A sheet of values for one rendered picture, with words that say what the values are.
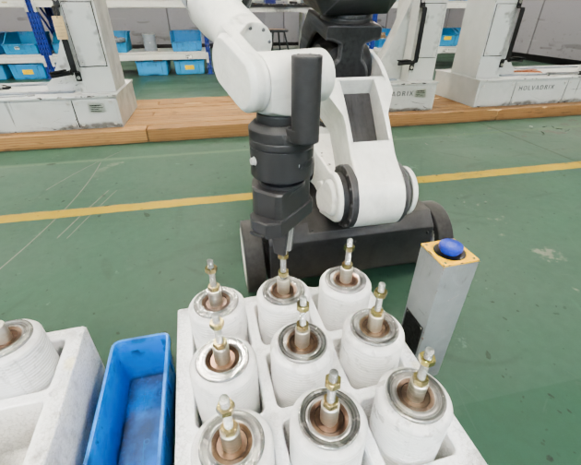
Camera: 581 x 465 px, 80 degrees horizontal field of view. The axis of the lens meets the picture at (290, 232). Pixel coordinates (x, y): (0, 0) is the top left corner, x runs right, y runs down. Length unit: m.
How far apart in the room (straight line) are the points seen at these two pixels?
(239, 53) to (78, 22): 2.01
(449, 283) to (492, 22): 2.48
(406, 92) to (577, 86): 1.41
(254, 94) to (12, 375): 0.53
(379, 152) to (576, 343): 0.66
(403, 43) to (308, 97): 2.37
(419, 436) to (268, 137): 0.40
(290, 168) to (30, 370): 0.50
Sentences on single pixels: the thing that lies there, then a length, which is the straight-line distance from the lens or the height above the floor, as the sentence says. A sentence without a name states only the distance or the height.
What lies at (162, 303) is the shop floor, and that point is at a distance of 1.02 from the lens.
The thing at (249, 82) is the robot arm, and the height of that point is 0.60.
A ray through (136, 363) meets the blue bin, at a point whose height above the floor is 0.05.
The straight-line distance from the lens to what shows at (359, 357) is 0.57.
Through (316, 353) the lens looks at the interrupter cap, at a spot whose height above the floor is 0.25.
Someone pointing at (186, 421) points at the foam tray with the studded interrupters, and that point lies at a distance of 0.58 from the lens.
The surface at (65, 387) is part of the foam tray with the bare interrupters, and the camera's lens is 0.68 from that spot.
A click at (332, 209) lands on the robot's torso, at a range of 0.76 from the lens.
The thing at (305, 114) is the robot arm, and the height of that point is 0.57.
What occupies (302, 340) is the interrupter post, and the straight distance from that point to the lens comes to 0.52.
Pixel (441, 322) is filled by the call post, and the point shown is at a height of 0.17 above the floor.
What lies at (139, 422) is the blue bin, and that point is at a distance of 0.81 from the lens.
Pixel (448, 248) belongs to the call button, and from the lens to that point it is 0.65.
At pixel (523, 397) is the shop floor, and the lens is 0.92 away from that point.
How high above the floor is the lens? 0.67
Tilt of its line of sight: 33 degrees down
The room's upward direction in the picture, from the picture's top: straight up
